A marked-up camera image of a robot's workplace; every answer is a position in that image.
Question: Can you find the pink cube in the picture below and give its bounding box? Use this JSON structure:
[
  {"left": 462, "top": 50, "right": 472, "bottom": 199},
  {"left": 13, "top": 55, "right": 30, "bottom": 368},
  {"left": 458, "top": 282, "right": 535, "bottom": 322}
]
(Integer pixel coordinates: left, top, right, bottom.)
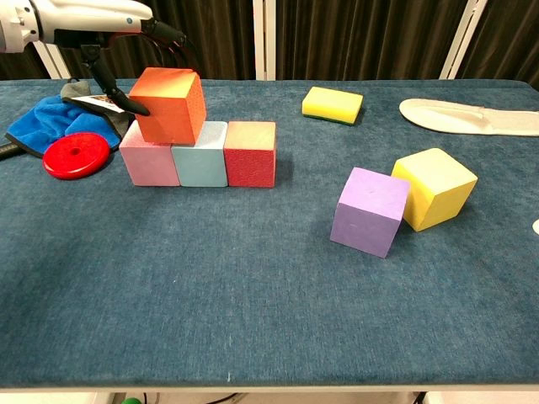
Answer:
[{"left": 119, "top": 120, "right": 180, "bottom": 188}]

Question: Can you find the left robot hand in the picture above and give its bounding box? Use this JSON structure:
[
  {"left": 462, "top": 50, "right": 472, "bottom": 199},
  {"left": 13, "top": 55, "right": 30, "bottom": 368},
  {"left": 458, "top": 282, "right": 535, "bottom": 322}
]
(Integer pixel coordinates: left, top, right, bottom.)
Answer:
[{"left": 29, "top": 0, "right": 199, "bottom": 117}]

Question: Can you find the black pleated curtain panel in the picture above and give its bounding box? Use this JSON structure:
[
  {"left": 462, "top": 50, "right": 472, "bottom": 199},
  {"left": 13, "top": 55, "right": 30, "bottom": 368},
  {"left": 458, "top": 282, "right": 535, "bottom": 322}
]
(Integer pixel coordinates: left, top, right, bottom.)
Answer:
[
  {"left": 275, "top": 0, "right": 468, "bottom": 81},
  {"left": 458, "top": 0, "right": 539, "bottom": 90},
  {"left": 0, "top": 40, "right": 51, "bottom": 81},
  {"left": 41, "top": 0, "right": 256, "bottom": 80}
]

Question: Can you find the purple cube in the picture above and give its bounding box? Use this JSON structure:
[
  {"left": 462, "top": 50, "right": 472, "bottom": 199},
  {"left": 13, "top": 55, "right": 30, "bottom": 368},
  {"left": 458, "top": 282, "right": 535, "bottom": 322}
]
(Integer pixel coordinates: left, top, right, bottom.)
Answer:
[{"left": 329, "top": 167, "right": 412, "bottom": 258}]

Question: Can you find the grey fabric pouch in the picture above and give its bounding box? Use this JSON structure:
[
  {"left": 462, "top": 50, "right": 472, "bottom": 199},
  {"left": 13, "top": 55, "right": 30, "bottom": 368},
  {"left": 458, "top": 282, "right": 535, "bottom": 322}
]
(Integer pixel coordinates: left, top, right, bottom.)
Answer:
[{"left": 60, "top": 77, "right": 93, "bottom": 102}]

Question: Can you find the light blue cube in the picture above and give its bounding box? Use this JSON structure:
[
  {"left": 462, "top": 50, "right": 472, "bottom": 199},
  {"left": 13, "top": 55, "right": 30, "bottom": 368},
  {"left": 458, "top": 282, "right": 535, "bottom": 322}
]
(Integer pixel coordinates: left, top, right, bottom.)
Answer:
[{"left": 170, "top": 120, "right": 231, "bottom": 189}]

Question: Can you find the white slipper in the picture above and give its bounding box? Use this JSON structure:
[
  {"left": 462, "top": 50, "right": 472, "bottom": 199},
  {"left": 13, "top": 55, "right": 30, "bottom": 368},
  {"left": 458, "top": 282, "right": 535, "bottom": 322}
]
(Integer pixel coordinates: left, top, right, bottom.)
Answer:
[{"left": 398, "top": 98, "right": 539, "bottom": 137}]

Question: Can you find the printed photo snack packet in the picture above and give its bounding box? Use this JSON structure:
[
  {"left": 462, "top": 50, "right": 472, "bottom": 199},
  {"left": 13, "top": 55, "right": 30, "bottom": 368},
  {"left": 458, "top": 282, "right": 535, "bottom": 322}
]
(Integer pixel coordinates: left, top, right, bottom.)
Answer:
[{"left": 67, "top": 93, "right": 136, "bottom": 114}]

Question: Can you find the yellow green sponge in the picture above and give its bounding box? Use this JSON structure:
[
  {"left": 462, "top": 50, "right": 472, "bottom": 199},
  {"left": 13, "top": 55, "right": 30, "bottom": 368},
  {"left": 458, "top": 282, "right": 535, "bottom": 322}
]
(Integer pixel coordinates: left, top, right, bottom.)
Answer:
[{"left": 302, "top": 86, "right": 365, "bottom": 126}]

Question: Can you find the red cube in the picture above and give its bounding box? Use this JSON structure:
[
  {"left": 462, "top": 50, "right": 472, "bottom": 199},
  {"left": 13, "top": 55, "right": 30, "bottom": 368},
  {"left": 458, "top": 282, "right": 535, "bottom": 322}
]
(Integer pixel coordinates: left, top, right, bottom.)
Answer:
[{"left": 223, "top": 120, "right": 278, "bottom": 189}]

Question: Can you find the red plastic disc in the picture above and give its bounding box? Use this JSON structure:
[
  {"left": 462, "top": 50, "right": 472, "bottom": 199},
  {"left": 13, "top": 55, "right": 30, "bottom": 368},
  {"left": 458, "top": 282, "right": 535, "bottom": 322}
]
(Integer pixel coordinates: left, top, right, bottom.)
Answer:
[{"left": 42, "top": 131, "right": 111, "bottom": 181}]

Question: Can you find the orange cube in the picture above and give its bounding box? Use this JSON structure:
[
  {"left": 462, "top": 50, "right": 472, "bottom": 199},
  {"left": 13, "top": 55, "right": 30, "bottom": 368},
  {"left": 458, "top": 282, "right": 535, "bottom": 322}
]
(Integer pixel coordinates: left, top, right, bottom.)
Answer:
[{"left": 128, "top": 66, "right": 207, "bottom": 147}]

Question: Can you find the yellow cube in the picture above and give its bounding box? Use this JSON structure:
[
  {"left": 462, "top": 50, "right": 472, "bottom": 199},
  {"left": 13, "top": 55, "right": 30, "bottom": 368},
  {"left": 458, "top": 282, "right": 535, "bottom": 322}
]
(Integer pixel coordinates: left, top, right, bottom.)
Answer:
[{"left": 391, "top": 147, "right": 479, "bottom": 232}]

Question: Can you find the blue fabric table mat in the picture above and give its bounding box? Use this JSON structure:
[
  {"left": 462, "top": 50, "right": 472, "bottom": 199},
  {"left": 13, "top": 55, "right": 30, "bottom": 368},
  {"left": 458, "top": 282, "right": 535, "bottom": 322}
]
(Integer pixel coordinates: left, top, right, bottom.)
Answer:
[{"left": 0, "top": 78, "right": 539, "bottom": 388}]

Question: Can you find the blue fleece cloth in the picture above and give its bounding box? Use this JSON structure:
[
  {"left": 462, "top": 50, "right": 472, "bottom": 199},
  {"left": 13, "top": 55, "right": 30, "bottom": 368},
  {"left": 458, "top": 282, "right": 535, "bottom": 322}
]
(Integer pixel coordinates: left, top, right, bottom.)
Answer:
[{"left": 4, "top": 94, "right": 123, "bottom": 159}]

